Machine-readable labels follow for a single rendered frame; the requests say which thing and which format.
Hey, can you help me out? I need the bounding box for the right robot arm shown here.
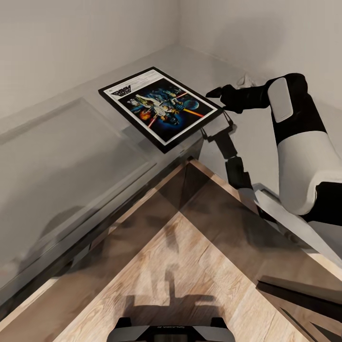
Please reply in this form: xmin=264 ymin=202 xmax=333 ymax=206
xmin=206 ymin=73 xmax=342 ymax=260

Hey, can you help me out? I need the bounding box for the poster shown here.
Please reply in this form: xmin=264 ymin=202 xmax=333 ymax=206
xmin=98 ymin=66 xmax=224 ymax=152

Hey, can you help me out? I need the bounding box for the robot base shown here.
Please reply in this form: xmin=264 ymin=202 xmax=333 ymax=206
xmin=106 ymin=317 xmax=236 ymax=342

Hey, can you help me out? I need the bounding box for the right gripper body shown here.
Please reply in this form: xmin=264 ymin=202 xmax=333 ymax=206
xmin=220 ymin=84 xmax=255 ymax=114

